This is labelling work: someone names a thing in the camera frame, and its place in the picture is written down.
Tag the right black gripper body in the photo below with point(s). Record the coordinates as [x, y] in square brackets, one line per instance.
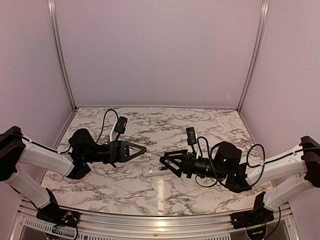
[189, 168]

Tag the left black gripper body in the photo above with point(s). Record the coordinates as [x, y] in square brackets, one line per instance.
[113, 156]

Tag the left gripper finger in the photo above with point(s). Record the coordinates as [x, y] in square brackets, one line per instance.
[127, 156]
[129, 146]

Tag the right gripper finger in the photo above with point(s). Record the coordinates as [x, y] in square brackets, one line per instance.
[177, 155]
[178, 167]

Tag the white remote control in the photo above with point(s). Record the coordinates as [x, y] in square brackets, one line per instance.
[155, 171]

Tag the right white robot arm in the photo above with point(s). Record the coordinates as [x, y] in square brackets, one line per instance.
[299, 165]

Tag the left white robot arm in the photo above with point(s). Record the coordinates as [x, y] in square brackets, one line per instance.
[16, 149]

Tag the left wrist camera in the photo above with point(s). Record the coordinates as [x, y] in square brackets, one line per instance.
[118, 129]

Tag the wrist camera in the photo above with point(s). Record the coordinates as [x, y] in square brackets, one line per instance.
[191, 138]
[118, 129]

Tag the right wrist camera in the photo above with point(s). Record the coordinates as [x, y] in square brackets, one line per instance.
[191, 138]

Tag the front aluminium rail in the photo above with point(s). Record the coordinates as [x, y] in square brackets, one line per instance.
[109, 226]

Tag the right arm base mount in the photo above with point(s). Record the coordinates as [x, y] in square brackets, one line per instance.
[258, 215]

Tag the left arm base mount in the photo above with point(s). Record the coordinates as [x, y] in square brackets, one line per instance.
[53, 213]

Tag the left aluminium frame post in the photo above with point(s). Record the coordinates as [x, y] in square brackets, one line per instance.
[60, 56]

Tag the aluminium frame post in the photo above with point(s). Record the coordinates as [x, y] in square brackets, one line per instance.
[261, 29]
[60, 56]

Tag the right aluminium frame post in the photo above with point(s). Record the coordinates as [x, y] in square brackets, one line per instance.
[261, 29]

